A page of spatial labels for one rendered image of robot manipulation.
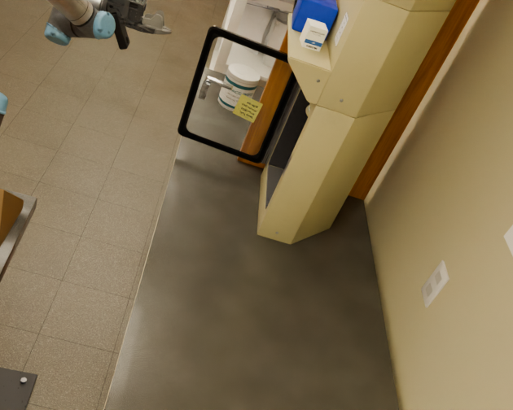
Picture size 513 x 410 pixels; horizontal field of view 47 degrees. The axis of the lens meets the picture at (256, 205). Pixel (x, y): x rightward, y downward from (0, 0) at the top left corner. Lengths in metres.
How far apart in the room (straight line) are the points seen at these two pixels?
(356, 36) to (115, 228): 1.91
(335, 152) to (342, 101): 0.16
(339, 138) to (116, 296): 1.49
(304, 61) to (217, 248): 0.58
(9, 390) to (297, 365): 1.24
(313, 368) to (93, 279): 1.50
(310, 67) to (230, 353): 0.73
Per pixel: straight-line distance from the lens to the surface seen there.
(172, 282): 1.56
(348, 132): 1.60
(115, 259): 2.91
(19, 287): 2.73
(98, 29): 1.75
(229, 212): 1.84
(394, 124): 2.04
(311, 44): 1.59
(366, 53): 1.51
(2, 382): 2.43
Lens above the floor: 2.05
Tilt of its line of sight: 36 degrees down
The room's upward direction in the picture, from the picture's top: 24 degrees clockwise
